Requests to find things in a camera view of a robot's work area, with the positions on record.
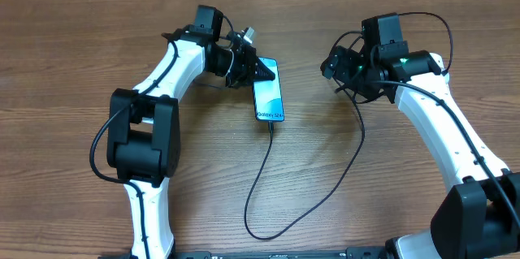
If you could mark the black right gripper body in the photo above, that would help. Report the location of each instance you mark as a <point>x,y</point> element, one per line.
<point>354,74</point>

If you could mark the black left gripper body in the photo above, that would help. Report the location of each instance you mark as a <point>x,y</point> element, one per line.
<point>240,70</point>

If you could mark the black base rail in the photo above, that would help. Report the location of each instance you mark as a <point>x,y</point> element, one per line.
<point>276,255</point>

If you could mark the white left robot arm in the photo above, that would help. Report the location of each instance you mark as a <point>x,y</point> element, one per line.
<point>143,128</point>

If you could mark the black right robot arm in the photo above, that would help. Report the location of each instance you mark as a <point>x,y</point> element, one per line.
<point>479,217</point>

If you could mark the Galaxy smartphone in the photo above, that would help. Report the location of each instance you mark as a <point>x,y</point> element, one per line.
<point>267,96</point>

